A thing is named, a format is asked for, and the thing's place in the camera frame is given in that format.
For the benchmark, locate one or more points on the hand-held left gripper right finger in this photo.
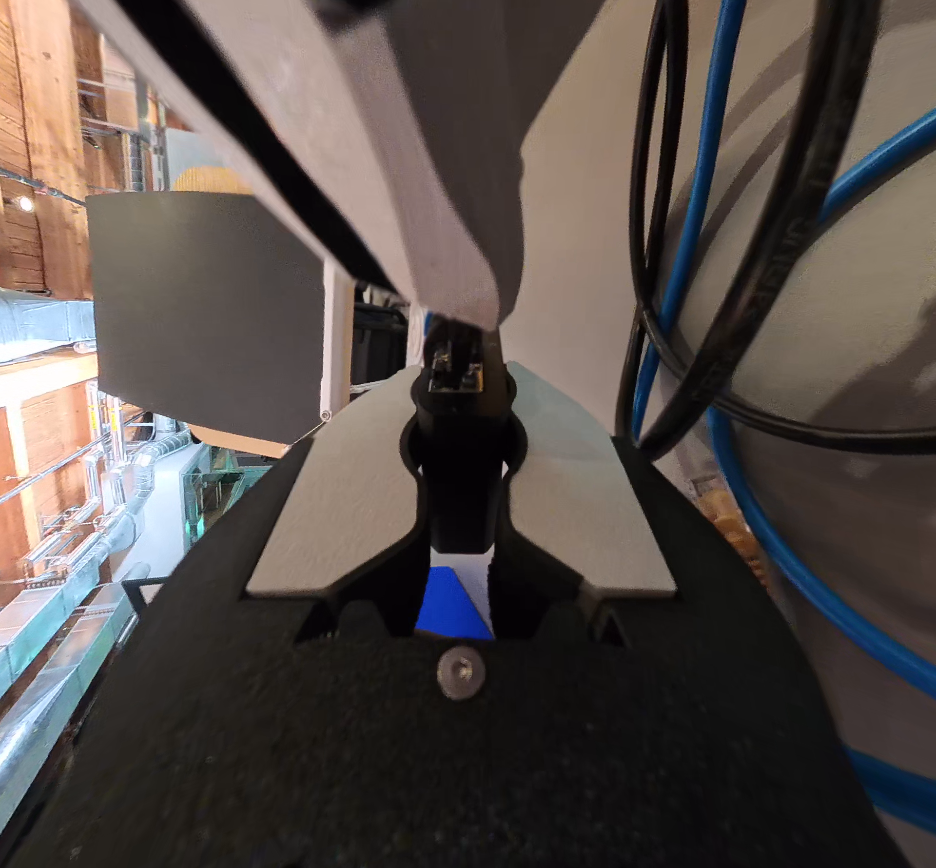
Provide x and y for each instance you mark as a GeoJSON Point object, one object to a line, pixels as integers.
{"type": "Point", "coordinates": [585, 509]}

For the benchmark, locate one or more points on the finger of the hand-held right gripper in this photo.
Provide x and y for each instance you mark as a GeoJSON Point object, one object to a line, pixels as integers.
{"type": "Point", "coordinates": [165, 78]}
{"type": "Point", "coordinates": [329, 114]}

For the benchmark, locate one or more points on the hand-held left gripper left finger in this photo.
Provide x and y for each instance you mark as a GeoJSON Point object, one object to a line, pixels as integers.
{"type": "Point", "coordinates": [344, 509]}

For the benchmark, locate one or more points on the black ethernet adapter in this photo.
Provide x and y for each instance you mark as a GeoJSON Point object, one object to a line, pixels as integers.
{"type": "Point", "coordinates": [464, 487]}

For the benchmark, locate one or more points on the blue plastic bin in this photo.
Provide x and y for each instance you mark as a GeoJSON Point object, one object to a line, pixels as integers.
{"type": "Point", "coordinates": [453, 605]}

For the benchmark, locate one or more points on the silver ribbed ventilation duct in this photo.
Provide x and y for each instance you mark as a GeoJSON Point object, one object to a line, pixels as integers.
{"type": "Point", "coordinates": [44, 319]}

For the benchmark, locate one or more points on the silver rectangular ventilation duct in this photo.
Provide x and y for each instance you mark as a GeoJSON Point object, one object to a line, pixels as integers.
{"type": "Point", "coordinates": [44, 634]}

